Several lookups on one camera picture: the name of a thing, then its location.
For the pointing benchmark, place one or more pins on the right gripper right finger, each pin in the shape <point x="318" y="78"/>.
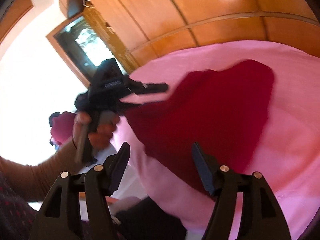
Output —
<point x="261" y="215"/>

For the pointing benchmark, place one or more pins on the wooden framed window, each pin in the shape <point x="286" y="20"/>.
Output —
<point x="85" y="41"/>

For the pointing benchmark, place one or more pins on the person's left hand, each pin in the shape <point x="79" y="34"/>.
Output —
<point x="100" y="139"/>

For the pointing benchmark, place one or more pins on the pink bed sheet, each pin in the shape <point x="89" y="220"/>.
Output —
<point x="287" y="153"/>

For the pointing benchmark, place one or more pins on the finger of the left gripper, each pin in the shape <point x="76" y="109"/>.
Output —
<point x="150" y="88"/>
<point x="125" y="105"/>

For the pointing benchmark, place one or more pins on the dark red knit sweater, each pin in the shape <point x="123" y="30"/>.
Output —
<point x="225" y="112"/>

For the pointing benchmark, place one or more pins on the brown sleeved left forearm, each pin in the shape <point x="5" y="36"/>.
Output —
<point x="33" y="182"/>

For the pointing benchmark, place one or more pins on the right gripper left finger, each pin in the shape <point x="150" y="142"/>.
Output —
<point x="74" y="198"/>

